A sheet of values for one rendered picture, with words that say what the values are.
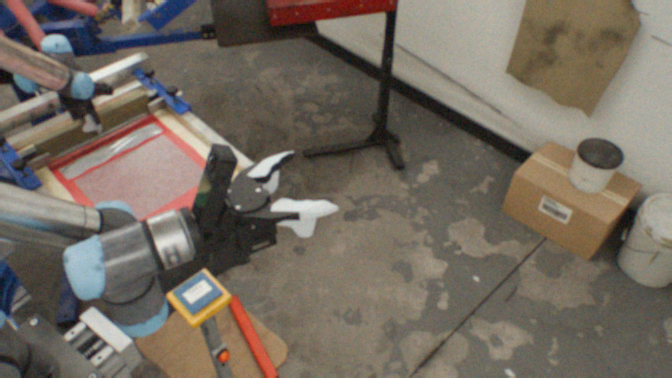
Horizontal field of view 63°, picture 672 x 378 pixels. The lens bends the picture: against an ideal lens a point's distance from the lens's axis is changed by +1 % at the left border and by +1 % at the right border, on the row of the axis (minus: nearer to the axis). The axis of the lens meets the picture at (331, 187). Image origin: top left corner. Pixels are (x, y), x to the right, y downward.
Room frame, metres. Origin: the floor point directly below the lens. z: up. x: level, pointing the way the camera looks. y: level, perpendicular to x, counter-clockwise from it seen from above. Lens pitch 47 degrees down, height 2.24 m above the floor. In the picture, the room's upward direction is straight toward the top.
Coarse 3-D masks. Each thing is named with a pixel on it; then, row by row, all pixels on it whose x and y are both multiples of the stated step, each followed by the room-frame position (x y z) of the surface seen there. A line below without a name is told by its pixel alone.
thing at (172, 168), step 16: (128, 128) 1.51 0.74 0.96; (144, 144) 1.42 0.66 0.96; (160, 144) 1.42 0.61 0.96; (176, 144) 1.42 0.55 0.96; (128, 160) 1.34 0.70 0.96; (144, 160) 1.34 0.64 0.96; (160, 160) 1.34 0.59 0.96; (176, 160) 1.34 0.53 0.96; (192, 160) 1.34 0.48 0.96; (144, 176) 1.26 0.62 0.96; (160, 176) 1.26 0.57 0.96; (176, 176) 1.26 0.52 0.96; (192, 176) 1.26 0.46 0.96; (160, 192) 1.19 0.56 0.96; (176, 192) 1.19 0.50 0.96; (192, 192) 1.19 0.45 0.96; (176, 208) 1.12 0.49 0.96
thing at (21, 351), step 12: (0, 312) 0.46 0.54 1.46; (0, 324) 0.43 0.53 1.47; (0, 336) 0.42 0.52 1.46; (12, 336) 0.43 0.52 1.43; (0, 348) 0.40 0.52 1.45; (12, 348) 0.41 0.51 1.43; (24, 348) 0.44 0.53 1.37; (0, 360) 0.38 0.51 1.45; (12, 360) 0.39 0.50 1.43; (24, 360) 0.42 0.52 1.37
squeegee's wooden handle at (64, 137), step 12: (132, 96) 1.56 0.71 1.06; (144, 96) 1.57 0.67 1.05; (108, 108) 1.49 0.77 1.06; (120, 108) 1.50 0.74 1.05; (132, 108) 1.53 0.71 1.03; (144, 108) 1.56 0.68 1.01; (84, 120) 1.42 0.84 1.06; (108, 120) 1.46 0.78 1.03; (120, 120) 1.49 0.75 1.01; (60, 132) 1.36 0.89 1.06; (72, 132) 1.38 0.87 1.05; (84, 132) 1.40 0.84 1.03; (96, 132) 1.43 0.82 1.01; (36, 144) 1.30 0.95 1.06; (48, 144) 1.32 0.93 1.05; (60, 144) 1.34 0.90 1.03; (72, 144) 1.37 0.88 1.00
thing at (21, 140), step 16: (112, 96) 1.65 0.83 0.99; (128, 96) 1.68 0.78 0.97; (64, 112) 1.55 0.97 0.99; (32, 128) 1.46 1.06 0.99; (48, 128) 1.47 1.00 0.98; (192, 128) 1.49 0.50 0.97; (208, 128) 1.47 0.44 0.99; (16, 144) 1.39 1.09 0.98; (208, 144) 1.41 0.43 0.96; (224, 144) 1.38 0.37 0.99; (240, 160) 1.30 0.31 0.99; (48, 192) 1.16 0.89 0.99
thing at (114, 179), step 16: (96, 144) 1.42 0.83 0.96; (64, 160) 1.34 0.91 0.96; (112, 160) 1.34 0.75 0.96; (64, 176) 1.26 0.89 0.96; (80, 176) 1.26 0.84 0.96; (96, 176) 1.26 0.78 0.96; (112, 176) 1.26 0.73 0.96; (128, 176) 1.26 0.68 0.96; (80, 192) 1.19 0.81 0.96; (96, 192) 1.19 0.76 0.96; (112, 192) 1.19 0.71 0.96; (128, 192) 1.19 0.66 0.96; (144, 192) 1.19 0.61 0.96; (144, 208) 1.12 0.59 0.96; (160, 208) 1.12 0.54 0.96
